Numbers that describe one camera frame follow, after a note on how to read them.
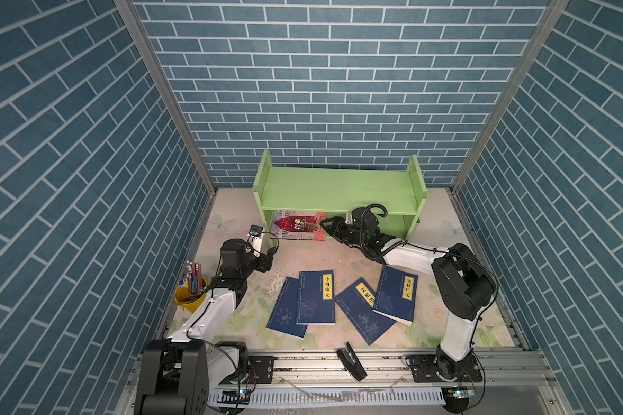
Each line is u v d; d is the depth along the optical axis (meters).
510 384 0.79
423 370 0.74
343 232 0.82
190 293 0.79
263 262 0.77
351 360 0.75
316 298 0.87
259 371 0.74
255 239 0.74
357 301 0.87
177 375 0.40
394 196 0.85
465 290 0.49
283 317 0.83
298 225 0.91
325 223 0.89
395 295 0.87
